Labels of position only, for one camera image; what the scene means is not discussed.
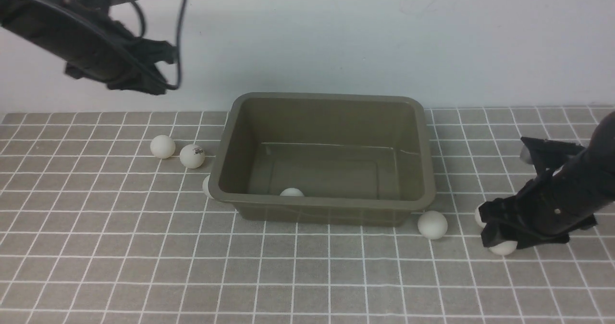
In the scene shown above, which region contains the grey checked tablecloth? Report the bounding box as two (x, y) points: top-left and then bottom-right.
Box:
(0, 106), (615, 324)

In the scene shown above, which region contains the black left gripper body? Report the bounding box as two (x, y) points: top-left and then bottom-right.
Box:
(64, 20), (179, 96)

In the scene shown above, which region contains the white plain ball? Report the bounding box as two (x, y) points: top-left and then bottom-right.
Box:
(417, 211), (448, 239)
(149, 135), (176, 159)

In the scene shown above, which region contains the white logo ball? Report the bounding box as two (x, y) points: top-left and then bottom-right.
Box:
(474, 206), (486, 228)
(179, 144), (206, 169)

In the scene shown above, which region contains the olive green plastic bin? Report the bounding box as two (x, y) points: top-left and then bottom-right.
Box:
(209, 92), (437, 227)

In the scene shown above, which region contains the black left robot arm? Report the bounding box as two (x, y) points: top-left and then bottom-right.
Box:
(0, 0), (187, 96)

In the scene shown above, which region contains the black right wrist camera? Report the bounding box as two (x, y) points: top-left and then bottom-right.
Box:
(520, 137), (586, 174)

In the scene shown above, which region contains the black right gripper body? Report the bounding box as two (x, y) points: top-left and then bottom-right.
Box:
(501, 163), (598, 236)

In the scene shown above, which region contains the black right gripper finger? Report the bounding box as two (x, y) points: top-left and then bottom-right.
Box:
(499, 228), (570, 249)
(480, 199), (530, 248)

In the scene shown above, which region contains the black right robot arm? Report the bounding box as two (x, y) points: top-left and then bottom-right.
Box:
(478, 113), (615, 249)

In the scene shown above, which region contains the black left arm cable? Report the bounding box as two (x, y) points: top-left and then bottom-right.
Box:
(0, 0), (190, 91)

